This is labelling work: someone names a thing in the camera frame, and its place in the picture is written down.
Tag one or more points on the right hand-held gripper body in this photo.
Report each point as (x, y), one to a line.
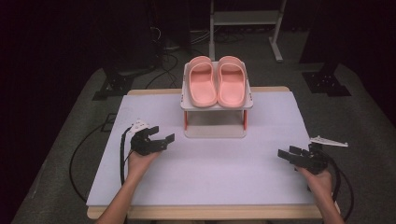
(314, 160)

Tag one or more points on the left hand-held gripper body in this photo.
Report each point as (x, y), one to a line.
(143, 144)

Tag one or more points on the grey shoe rack orange posts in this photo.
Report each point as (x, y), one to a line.
(214, 130)

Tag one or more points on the pink rubber slipper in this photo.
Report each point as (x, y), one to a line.
(232, 84)
(201, 84)

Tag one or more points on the person's left hand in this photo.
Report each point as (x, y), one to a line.
(140, 163)

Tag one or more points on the person's right hand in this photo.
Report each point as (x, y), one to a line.
(319, 182)

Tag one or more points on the black stand base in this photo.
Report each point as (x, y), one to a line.
(118, 84)
(327, 82)

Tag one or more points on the white table cover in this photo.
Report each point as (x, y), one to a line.
(218, 168)

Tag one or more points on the wooden table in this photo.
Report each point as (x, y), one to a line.
(202, 212)

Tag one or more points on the white metal desk frame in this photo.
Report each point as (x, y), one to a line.
(246, 17)

